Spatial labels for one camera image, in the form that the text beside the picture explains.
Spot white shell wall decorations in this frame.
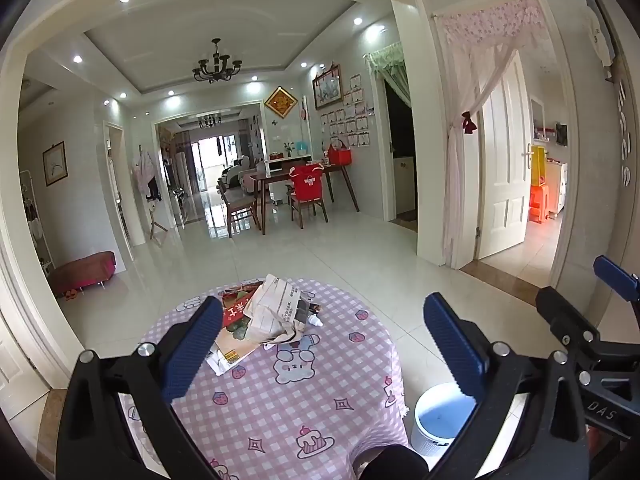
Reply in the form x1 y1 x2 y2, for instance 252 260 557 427
617 85 635 186

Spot white cabinet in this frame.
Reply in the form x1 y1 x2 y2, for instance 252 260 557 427
545 157 568 216

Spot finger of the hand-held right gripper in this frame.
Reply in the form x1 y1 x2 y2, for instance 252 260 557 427
535 286 601 350
592 255 640 306

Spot white appliance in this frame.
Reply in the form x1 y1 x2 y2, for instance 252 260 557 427
393 156 416 213

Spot pale blue plastic bin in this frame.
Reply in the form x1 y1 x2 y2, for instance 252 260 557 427
411 382 476 457

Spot wooden dining chair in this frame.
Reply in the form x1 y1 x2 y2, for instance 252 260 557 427
289 162 331 228
217 182 261 238

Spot person's right hand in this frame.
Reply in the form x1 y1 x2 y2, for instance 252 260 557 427
586 425 618 458

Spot brown paper bag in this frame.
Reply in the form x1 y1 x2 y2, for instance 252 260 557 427
212 327 261 366

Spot white framed mirror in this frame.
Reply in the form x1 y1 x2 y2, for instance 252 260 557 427
530 95 547 136

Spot wall of paper certificates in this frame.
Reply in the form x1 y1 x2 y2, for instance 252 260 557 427
320 74 373 148

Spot large black chandelier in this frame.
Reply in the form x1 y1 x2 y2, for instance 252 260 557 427
192 37 244 84

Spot newspaper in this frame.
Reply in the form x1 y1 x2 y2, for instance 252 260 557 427
242 274 321 351

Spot red diamond wall decoration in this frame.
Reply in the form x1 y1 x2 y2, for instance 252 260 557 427
264 86 298 120

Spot wooden dining table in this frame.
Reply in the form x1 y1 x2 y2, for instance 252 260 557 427
249 162 361 236

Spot pink floral curtain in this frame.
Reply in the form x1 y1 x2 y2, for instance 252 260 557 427
432 0 548 268

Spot white standing air conditioner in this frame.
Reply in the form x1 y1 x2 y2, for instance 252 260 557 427
172 152 193 221

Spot pink garment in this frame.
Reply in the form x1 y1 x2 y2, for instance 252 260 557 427
132 152 156 191

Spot green curtain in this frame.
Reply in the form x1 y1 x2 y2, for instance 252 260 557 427
364 42 412 108

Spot white hanging cloth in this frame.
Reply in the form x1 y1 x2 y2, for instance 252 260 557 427
582 7 616 66

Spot red bag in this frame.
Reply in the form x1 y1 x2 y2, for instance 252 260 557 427
326 137 353 166

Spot orange plastic stool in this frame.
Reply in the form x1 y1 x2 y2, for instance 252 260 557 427
527 184 551 223

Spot brown snack wrapper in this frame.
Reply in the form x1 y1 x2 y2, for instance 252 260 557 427
222 282 261 298

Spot wooden coat rack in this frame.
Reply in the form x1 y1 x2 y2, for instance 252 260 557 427
132 150 168 246

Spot maroon ottoman bench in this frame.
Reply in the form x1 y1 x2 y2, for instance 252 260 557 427
50 251 117 296

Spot white shelf rack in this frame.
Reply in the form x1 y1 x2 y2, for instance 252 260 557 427
19 170 56 276

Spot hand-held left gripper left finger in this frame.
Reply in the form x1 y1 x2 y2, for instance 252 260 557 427
56 296 224 480

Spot small framed picture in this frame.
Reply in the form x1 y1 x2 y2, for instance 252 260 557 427
42 141 68 187

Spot white panel door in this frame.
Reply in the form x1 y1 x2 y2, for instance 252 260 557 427
475 52 533 261

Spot dark cloth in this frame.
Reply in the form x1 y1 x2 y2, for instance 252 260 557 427
357 445 431 480

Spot red chair cover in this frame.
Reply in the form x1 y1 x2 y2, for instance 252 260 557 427
290 162 326 203

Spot large framed painting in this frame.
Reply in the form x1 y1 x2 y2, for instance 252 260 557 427
312 65 343 111

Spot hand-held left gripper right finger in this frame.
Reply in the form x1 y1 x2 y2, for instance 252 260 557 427
422 292 591 480

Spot white sideboard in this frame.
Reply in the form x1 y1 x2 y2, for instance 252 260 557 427
262 152 316 201

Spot light sofa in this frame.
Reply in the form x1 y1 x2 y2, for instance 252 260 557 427
220 157 261 196

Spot round table pink checked tablecloth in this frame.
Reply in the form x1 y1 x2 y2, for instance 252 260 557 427
117 277 408 480

